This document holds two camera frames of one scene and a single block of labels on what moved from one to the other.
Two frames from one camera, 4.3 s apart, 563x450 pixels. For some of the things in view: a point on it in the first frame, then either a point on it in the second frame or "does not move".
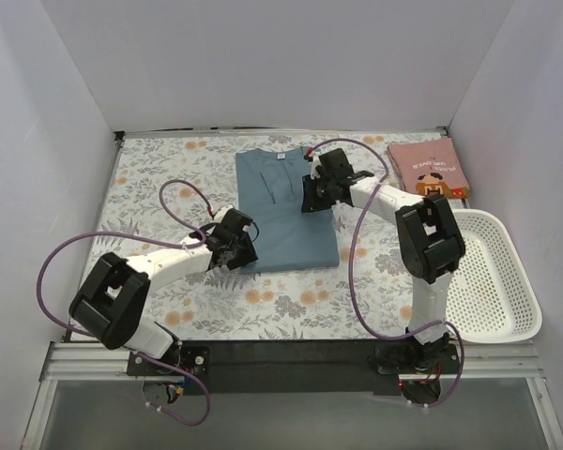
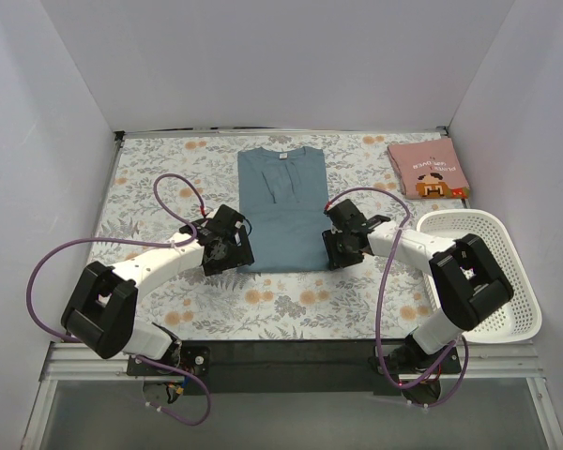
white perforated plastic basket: (493, 296) does not move
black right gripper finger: (315, 197) to (342, 248)
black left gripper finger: (245, 251) does not move
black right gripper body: (310, 199) to (331, 250)
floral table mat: (163, 188) does not move
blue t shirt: (270, 193) does not move
